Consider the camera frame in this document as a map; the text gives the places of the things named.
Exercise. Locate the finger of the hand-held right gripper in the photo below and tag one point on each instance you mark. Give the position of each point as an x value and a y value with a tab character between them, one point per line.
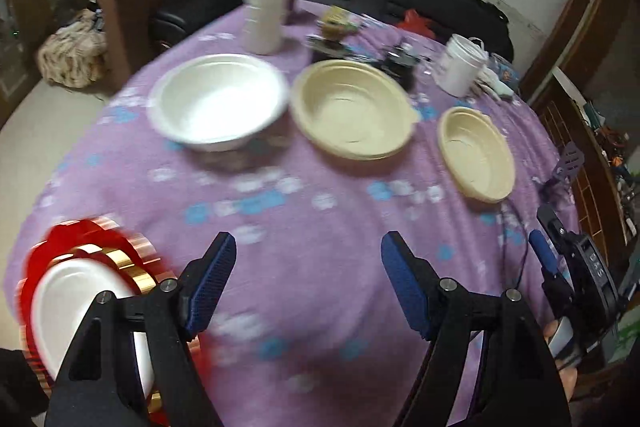
551	222
542	253

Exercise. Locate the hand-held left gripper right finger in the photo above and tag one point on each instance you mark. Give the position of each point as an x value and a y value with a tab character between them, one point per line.
404	287

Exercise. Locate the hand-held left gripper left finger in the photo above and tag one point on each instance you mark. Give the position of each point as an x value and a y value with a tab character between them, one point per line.
215	279

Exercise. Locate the small ribbed beige bowl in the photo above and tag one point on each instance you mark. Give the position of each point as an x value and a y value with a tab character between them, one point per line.
477	157

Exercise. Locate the person's right hand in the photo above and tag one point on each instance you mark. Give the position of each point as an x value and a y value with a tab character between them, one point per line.
567	382

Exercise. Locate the wooden cabinet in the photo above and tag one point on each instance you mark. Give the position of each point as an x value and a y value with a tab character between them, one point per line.
595	202

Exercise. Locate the purple floral tablecloth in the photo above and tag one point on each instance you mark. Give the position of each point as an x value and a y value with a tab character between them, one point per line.
300	217

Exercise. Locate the white plate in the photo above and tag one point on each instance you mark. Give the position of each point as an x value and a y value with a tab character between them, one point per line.
65	302

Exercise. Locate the blue patterned container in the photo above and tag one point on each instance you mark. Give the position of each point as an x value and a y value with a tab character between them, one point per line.
506	69

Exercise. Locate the red gold-rimmed plate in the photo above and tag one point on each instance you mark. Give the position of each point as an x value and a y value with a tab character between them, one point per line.
60	237

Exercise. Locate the white foam bowl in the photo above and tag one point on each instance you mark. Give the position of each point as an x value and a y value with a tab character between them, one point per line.
217	104

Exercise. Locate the white plastic jar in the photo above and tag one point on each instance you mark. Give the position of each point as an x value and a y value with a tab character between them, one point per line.
464	66

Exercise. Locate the large beige bowl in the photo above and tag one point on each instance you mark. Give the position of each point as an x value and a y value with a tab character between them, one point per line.
352	109

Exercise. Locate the black cup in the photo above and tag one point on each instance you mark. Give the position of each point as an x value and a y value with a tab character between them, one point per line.
400	63

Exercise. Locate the red plastic bag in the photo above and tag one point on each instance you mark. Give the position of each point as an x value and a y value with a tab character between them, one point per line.
415	23

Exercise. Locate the beige knitted cloth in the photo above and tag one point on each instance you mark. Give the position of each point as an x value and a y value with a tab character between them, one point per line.
72	52

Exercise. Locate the white plastic bottle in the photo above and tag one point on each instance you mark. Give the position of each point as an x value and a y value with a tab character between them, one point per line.
265	12

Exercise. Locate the yellow snack packet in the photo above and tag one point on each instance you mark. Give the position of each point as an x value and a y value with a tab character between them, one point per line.
340	19

